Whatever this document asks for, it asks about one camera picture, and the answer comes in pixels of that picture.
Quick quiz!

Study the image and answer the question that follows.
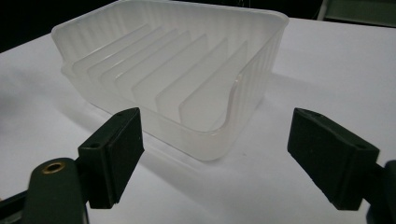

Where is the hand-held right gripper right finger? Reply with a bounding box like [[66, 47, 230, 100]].
[[287, 107, 381, 211]]

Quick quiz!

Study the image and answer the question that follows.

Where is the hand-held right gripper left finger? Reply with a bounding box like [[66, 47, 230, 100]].
[[77, 106, 146, 210]]

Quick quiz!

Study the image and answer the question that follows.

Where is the translucent white plastic rack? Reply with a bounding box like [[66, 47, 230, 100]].
[[50, 0, 290, 162]]

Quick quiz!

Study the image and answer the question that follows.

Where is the grey-green panel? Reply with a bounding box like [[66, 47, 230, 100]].
[[317, 0, 396, 28]]

